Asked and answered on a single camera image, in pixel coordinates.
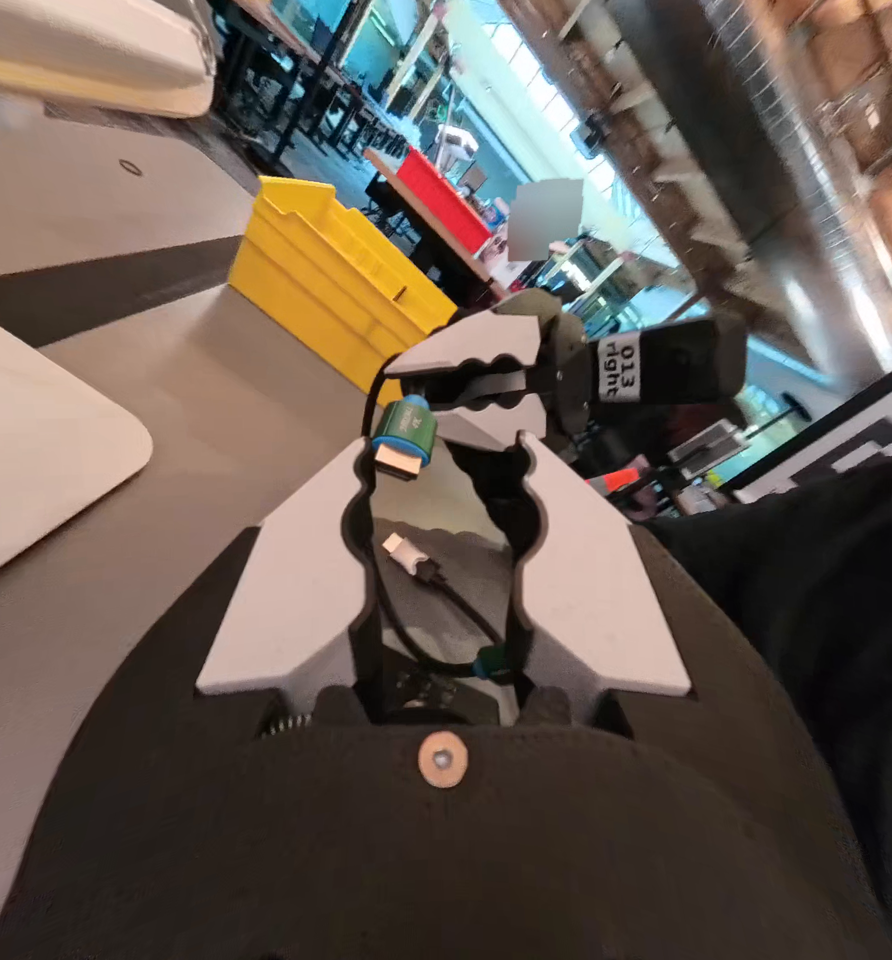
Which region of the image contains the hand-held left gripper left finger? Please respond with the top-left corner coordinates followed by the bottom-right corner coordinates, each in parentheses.
top-left (195, 437), bottom-right (381, 699)

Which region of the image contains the person's right hand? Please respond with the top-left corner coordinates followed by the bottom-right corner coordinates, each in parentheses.
top-left (448, 448), bottom-right (525, 554)

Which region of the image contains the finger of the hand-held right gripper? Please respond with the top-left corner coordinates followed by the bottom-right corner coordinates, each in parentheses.
top-left (383, 311), bottom-right (544, 380)
top-left (422, 377), bottom-right (552, 453)

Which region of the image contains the person's right forearm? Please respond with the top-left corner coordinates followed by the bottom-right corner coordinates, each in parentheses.
top-left (641, 457), bottom-right (892, 960)

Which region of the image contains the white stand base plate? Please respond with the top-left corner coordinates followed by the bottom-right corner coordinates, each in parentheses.
top-left (0, 303), bottom-right (153, 594)

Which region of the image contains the red plastic bin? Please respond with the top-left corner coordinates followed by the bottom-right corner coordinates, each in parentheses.
top-left (397, 146), bottom-right (494, 252)

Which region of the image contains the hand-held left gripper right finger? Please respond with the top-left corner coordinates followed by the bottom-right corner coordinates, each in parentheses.
top-left (507, 431), bottom-right (694, 723)

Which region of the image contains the yellow plastic bin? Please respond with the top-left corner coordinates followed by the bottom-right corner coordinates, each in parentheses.
top-left (228, 176), bottom-right (459, 410)

